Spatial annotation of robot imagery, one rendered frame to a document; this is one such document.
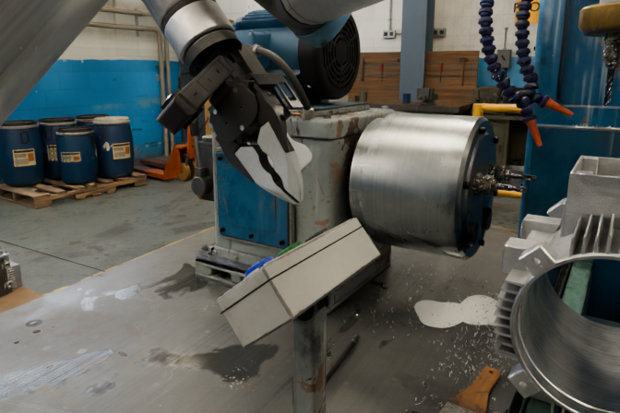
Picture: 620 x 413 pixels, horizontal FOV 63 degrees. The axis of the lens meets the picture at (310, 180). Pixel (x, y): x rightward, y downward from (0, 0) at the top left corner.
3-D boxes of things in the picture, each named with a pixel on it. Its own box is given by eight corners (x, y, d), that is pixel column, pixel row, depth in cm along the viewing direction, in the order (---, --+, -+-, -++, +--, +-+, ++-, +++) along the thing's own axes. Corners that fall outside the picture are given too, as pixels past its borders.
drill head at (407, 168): (346, 213, 117) (348, 105, 112) (512, 241, 98) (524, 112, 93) (285, 243, 97) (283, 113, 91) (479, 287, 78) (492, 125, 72)
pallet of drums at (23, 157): (103, 176, 595) (98, 112, 578) (147, 184, 550) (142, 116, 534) (-6, 196, 499) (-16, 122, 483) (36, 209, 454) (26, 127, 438)
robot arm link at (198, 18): (185, -5, 56) (150, 45, 60) (207, 28, 55) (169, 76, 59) (231, 3, 62) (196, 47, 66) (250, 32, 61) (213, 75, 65)
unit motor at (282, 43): (250, 188, 128) (245, 15, 119) (366, 207, 111) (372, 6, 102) (174, 212, 107) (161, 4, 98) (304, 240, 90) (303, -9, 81)
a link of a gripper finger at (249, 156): (321, 193, 59) (280, 129, 61) (292, 205, 55) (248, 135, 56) (304, 206, 61) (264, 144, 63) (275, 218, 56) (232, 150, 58)
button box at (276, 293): (337, 282, 58) (313, 242, 59) (382, 254, 54) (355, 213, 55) (242, 350, 44) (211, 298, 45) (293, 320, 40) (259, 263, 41)
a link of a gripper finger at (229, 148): (280, 164, 57) (240, 102, 58) (270, 167, 55) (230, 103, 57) (255, 186, 59) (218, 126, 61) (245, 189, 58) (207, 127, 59)
